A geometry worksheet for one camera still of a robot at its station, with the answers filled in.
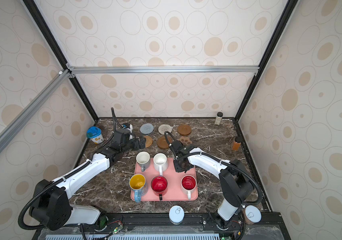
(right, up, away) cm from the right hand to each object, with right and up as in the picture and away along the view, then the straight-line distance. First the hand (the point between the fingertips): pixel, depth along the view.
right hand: (181, 167), depth 88 cm
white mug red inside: (+4, -9, -3) cm, 10 cm away
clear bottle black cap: (+29, +31, +25) cm, 49 cm away
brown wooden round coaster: (+4, +23, +25) cm, 34 cm away
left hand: (-22, +18, -4) cm, 29 cm away
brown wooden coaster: (-13, +13, +18) cm, 26 cm away
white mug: (-12, +4, -2) cm, 13 cm away
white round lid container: (-3, -19, -16) cm, 25 cm away
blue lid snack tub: (-57, +20, +10) cm, 61 cm away
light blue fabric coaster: (-25, +24, +25) cm, 43 cm away
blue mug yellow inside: (-25, -7, -5) cm, 27 cm away
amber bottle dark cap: (+37, +12, +12) cm, 41 cm away
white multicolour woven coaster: (-12, +24, +25) cm, 37 cm away
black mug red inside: (-13, -9, -3) cm, 16 cm away
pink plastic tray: (-4, -13, -4) cm, 14 cm away
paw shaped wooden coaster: (+4, +15, +18) cm, 24 cm away
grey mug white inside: (-23, +5, +3) cm, 24 cm away
